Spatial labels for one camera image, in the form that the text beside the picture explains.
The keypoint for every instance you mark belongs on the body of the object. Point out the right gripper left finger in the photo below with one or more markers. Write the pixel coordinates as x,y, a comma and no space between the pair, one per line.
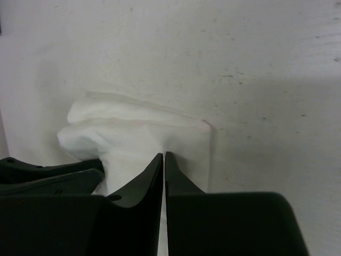
125,222

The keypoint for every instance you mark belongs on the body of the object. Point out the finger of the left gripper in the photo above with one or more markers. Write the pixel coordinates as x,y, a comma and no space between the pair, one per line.
14,171
80,182

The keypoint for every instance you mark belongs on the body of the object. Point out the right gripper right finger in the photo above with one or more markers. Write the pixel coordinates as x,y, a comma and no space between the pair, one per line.
257,223

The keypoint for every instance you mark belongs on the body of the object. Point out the white tank top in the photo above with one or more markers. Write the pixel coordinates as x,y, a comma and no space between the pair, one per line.
126,134

